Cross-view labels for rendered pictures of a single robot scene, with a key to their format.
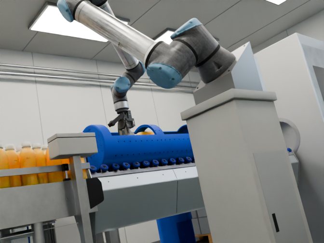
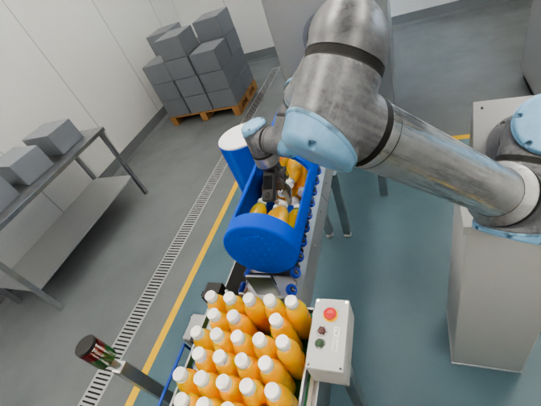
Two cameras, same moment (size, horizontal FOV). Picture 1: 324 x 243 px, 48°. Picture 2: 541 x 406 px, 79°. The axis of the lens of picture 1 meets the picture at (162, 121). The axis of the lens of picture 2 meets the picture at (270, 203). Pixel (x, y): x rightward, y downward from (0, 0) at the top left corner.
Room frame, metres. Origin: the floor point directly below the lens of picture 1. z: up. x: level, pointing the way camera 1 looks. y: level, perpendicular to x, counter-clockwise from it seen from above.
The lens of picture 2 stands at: (1.26, 0.56, 1.98)
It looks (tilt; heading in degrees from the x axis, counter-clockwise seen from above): 40 degrees down; 344
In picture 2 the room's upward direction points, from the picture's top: 24 degrees counter-clockwise
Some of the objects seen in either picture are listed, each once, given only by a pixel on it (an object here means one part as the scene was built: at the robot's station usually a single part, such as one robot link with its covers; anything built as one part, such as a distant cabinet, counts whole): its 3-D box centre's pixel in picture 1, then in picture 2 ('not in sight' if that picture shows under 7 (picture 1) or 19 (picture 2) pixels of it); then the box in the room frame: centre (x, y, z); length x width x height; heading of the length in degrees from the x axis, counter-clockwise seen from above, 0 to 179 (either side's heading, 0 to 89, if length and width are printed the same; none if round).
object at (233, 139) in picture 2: not in sight; (239, 136); (3.03, 0.06, 1.03); 0.28 x 0.28 x 0.01
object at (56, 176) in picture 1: (54, 163); (292, 356); (1.75, 0.55, 0.99); 0.07 x 0.07 x 0.19
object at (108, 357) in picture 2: not in sight; (101, 355); (2.04, 1.01, 1.18); 0.06 x 0.06 x 0.05
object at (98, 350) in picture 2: not in sight; (91, 349); (2.04, 1.01, 1.23); 0.06 x 0.06 x 0.04
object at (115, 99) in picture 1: (119, 94); (258, 138); (2.21, 0.23, 1.43); 0.10 x 0.09 x 0.12; 16
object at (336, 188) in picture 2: not in sight; (340, 206); (2.72, -0.32, 0.31); 0.06 x 0.06 x 0.63; 44
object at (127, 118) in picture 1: (125, 119); (274, 173); (2.22, 0.22, 1.26); 0.09 x 0.08 x 0.12; 134
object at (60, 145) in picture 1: (73, 145); (332, 339); (1.69, 0.43, 1.05); 0.20 x 0.10 x 0.10; 134
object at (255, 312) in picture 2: not in sight; (259, 313); (1.95, 0.56, 0.99); 0.07 x 0.07 x 0.19
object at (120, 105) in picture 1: (121, 107); (266, 158); (2.22, 0.23, 1.34); 0.10 x 0.09 x 0.05; 44
